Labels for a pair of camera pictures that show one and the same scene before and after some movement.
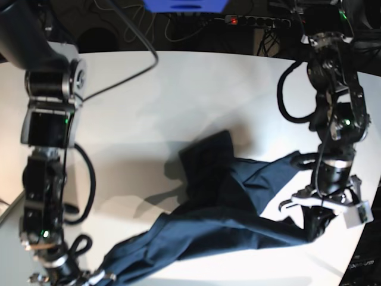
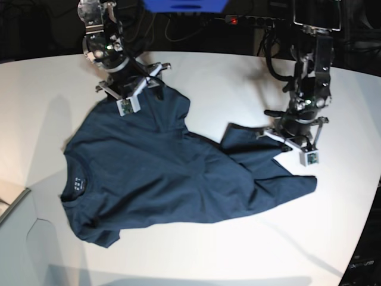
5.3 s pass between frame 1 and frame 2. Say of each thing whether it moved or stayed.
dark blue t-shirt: moved
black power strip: stayed
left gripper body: moved
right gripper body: moved
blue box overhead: stayed
